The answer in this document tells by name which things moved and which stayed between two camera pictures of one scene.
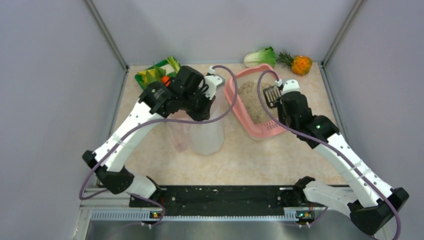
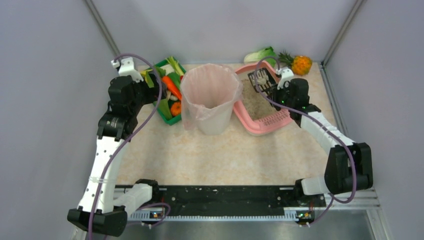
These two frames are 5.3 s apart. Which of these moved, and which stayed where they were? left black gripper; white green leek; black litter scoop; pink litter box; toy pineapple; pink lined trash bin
Moved: pink lined trash bin; pink litter box; left black gripper; black litter scoop
Stayed: white green leek; toy pineapple
